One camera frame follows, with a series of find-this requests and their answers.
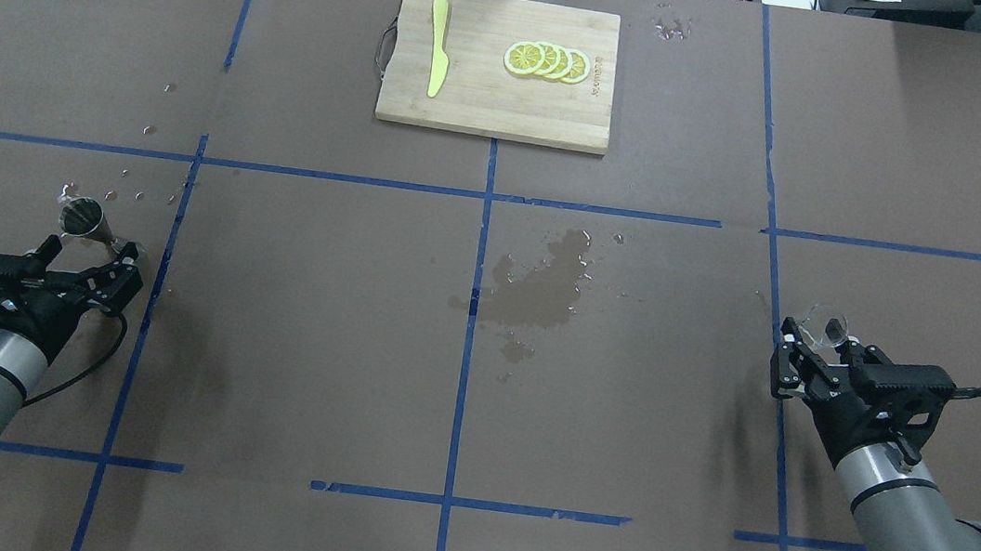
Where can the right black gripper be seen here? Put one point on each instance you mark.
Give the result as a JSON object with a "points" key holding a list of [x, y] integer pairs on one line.
{"points": [[838, 419]]}

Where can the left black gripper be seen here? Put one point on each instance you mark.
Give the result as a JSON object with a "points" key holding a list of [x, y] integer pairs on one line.
{"points": [[48, 313]]}

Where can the clear glass cup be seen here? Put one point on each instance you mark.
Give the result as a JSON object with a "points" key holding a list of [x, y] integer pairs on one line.
{"points": [[824, 326]]}

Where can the steel measuring jigger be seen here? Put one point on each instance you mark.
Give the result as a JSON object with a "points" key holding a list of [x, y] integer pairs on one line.
{"points": [[84, 218]]}

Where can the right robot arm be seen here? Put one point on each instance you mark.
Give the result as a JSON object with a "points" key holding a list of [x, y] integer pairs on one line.
{"points": [[899, 508]]}

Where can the lemon slice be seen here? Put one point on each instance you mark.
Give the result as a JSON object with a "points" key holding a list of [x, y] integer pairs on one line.
{"points": [[524, 58], [580, 66], [553, 61], [565, 65]]}

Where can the yellow plastic knife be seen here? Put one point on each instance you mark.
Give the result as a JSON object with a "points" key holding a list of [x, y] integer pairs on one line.
{"points": [[439, 65]]}

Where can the bamboo cutting board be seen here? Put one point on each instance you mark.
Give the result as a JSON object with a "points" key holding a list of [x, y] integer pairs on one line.
{"points": [[481, 97]]}

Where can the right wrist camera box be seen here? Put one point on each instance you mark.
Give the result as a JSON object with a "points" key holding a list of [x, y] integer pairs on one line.
{"points": [[892, 380]]}

